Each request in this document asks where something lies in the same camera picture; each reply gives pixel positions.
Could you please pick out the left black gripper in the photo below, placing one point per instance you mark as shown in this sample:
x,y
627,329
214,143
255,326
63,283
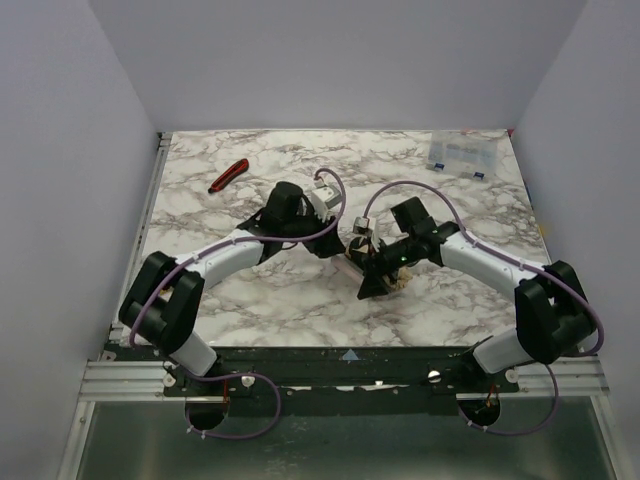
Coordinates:
x,y
323,240

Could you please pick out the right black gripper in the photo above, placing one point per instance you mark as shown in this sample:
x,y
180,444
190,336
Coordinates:
x,y
371,270

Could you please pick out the black and beige umbrella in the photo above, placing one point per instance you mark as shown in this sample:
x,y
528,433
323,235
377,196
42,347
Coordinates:
x,y
380,266

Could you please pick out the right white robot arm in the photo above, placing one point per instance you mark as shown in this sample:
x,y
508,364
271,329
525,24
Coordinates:
x,y
550,306

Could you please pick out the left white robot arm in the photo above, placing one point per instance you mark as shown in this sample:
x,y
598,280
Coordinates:
x,y
162,304

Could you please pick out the red black utility knife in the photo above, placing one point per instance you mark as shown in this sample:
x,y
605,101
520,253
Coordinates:
x,y
238,168

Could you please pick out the clear plastic parts box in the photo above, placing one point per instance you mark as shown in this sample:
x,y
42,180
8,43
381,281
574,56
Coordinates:
x,y
462,155

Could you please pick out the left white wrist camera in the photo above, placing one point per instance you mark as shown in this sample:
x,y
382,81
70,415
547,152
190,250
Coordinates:
x,y
323,199

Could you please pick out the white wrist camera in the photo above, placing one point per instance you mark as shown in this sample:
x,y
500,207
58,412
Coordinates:
x,y
323,199
365,226

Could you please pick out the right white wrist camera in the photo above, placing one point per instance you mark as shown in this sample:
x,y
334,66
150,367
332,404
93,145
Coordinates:
x,y
365,226

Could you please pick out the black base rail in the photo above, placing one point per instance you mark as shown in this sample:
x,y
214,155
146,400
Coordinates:
x,y
344,381

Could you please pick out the aluminium frame rail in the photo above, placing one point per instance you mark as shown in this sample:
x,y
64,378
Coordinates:
x,y
110,335

